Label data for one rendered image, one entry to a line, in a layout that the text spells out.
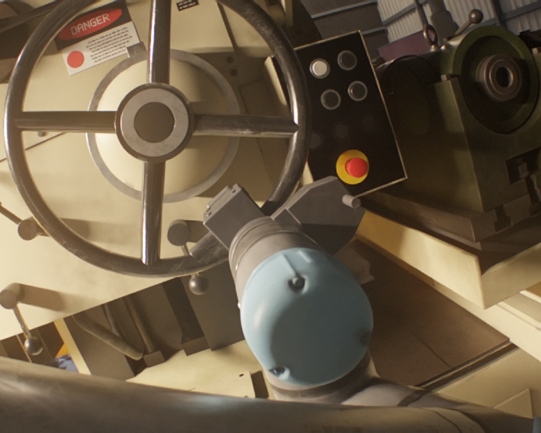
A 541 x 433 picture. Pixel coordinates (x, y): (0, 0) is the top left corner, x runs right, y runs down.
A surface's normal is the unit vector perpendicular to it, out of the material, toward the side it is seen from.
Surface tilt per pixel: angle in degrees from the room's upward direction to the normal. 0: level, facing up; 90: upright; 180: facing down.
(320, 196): 90
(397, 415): 42
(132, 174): 108
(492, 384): 90
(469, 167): 90
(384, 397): 0
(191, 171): 118
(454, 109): 90
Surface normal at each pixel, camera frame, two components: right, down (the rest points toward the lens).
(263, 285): -0.74, -0.63
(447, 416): 0.37, -0.93
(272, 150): 0.11, 0.18
